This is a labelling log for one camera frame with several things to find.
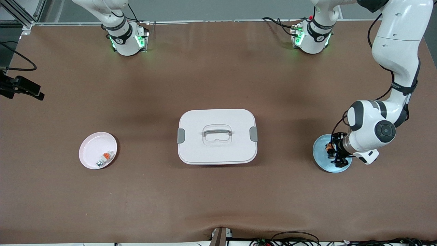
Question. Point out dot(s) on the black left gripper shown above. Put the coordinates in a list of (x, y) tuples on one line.
[(338, 144)]

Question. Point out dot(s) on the brown metal camera mount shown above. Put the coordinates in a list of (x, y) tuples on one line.
[(220, 237)]

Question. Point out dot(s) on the aluminium frame post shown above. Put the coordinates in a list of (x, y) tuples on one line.
[(27, 25)]

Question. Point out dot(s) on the white lidded pink storage box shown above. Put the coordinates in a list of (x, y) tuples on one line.
[(218, 150)]

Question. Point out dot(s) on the pink round plate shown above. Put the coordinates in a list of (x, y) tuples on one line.
[(92, 150)]

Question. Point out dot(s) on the orange black push-button switch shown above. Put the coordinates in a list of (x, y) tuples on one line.
[(329, 147)]

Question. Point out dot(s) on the brown table cover mat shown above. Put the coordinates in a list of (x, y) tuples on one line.
[(218, 198)]

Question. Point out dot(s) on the light blue round plate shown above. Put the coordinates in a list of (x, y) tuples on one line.
[(321, 160)]

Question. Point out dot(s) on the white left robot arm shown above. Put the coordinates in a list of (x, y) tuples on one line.
[(396, 51)]

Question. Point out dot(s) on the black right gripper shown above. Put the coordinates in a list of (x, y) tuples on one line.
[(21, 84)]

